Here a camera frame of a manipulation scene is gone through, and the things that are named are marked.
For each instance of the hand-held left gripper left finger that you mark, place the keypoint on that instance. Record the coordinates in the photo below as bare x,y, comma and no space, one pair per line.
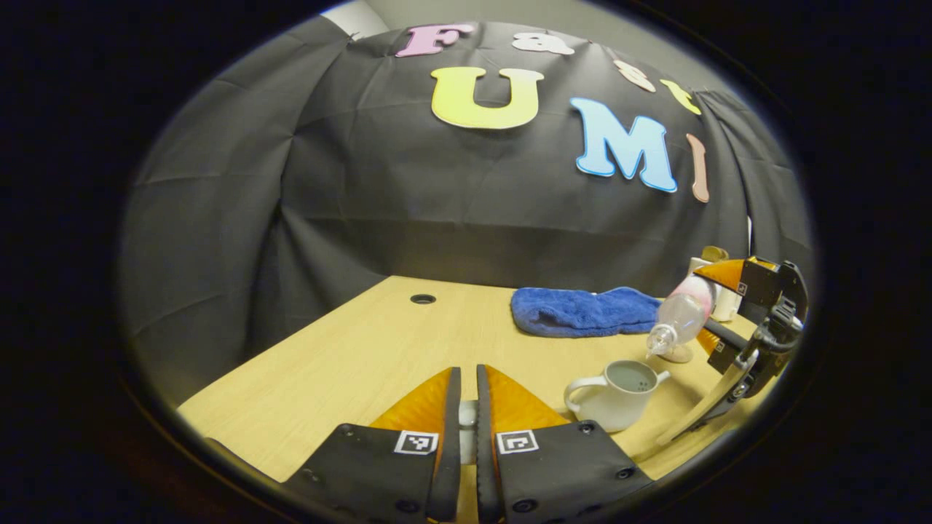
453,437

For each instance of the blue towel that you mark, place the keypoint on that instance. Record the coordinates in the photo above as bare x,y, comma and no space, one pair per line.
575,313

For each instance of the clear plastic water bottle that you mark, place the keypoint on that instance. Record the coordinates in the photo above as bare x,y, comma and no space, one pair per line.
684,309

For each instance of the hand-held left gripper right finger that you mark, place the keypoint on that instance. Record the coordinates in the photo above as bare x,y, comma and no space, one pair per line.
484,437

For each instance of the brown toast slice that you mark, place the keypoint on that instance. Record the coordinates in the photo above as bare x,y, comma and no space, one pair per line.
713,253

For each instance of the white ceramic teacup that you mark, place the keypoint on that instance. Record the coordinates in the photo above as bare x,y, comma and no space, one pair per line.
611,407

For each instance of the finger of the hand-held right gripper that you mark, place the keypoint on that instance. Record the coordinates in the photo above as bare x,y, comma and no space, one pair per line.
757,284
732,356

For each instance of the white toaster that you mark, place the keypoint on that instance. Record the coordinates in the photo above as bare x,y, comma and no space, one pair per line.
727,309

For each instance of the black backdrop cloth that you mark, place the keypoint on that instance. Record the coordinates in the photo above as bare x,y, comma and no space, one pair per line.
437,204

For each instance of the round wooden coaster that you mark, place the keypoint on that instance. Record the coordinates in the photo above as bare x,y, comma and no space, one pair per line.
681,356

